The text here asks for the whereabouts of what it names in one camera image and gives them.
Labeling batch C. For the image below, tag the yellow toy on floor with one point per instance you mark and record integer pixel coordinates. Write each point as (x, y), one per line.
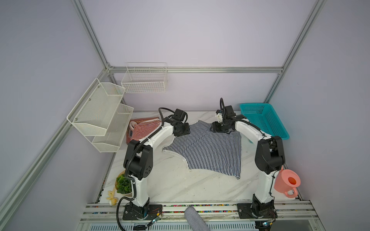
(111, 197)

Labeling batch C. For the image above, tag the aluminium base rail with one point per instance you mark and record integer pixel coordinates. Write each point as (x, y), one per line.
(293, 215)

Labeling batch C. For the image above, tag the grey foam microphone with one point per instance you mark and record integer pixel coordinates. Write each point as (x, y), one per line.
(195, 221)

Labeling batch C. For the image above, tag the green potted plant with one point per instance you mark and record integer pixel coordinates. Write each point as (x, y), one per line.
(123, 185)

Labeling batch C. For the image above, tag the white mesh wall shelf upper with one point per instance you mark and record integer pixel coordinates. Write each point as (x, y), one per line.
(92, 115)

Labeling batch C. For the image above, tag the navy white striped tank top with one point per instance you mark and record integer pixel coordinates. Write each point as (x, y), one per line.
(207, 150)

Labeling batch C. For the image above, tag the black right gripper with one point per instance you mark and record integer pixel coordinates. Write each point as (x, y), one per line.
(215, 128)

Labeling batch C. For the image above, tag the white mesh wall shelf lower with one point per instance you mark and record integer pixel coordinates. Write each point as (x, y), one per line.
(112, 141)

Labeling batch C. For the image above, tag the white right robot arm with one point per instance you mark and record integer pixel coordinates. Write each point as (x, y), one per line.
(269, 158)

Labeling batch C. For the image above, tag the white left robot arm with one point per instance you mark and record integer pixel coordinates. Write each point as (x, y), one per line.
(138, 165)

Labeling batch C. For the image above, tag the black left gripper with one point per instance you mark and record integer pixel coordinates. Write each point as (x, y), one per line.
(187, 130)

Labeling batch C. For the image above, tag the pink watering can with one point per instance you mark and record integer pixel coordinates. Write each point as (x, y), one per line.
(287, 182)

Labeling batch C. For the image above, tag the white wire wall basket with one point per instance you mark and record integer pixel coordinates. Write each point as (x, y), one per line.
(141, 77)

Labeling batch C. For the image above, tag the folded red graphic tank top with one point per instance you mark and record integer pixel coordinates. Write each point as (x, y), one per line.
(128, 138)

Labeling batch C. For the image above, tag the teal plastic basket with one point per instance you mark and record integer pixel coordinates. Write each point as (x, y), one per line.
(265, 117)

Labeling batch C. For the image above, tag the white mesh wall shelf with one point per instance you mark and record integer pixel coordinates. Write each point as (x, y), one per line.
(112, 141)
(92, 115)

